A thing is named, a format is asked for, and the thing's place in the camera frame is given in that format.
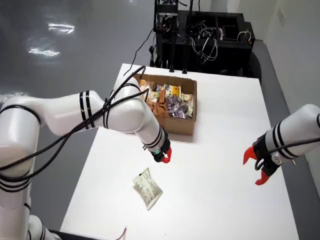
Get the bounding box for pale green printed snack packet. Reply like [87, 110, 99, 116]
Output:
[132, 167, 164, 212]

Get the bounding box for orange brown snack packet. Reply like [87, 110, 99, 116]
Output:
[145, 89, 169, 118]

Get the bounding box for yellow snack packet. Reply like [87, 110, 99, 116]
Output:
[169, 84, 182, 97]

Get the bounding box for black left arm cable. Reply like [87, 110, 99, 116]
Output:
[0, 65, 147, 181]

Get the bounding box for pale cream snack packet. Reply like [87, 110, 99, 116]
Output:
[180, 92, 195, 119]

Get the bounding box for purple patterned snack packet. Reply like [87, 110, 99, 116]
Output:
[165, 95, 190, 119]

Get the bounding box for black electronics module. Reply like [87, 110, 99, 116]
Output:
[153, 0, 180, 33]

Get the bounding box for orange white snack packet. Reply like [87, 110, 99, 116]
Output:
[138, 79, 151, 92]

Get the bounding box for white wire bundle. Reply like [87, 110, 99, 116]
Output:
[191, 21, 219, 64]

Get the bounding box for black equipment cart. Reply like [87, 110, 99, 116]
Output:
[149, 9, 262, 79]

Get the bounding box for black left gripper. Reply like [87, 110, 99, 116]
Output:
[146, 132, 174, 164]

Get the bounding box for brown cardboard box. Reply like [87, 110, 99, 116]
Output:
[131, 73, 198, 137]

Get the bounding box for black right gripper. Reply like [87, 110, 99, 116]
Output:
[242, 136, 283, 186]

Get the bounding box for black stand pole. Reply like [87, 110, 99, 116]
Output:
[181, 0, 194, 75]
[168, 29, 177, 74]

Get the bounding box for coloured loose wires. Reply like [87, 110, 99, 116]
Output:
[116, 225, 129, 240]

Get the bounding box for black base frame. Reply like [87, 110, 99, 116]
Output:
[46, 228, 85, 240]

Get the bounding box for black floor cable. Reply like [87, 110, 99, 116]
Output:
[123, 26, 155, 76]

